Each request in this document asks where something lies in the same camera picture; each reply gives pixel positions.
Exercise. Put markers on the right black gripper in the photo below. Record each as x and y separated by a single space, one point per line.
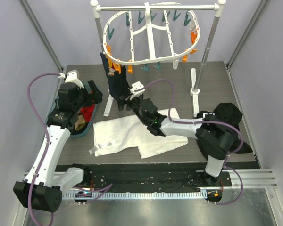
129 102

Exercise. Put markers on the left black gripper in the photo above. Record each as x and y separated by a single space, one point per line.
95 97

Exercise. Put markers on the red santa sock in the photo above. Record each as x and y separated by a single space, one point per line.
87 113

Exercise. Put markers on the beige striped sock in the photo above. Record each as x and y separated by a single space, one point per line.
80 124

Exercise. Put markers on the white round clip hanger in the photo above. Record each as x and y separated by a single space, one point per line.
155 18

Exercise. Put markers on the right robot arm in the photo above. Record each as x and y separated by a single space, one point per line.
215 138

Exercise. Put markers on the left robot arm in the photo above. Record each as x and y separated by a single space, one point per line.
40 190

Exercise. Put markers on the teal plastic basin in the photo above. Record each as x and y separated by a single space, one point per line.
85 127

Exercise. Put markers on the white towel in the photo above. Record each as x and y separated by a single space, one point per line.
115 135

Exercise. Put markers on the black printed t-shirt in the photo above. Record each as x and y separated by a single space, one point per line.
230 114

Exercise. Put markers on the white metal drying rack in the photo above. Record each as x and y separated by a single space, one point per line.
102 17

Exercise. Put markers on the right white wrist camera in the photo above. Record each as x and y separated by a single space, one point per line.
136 90

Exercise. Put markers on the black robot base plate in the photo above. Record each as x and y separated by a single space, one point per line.
152 177

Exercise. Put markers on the white slotted cable duct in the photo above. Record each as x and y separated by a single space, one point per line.
75 195

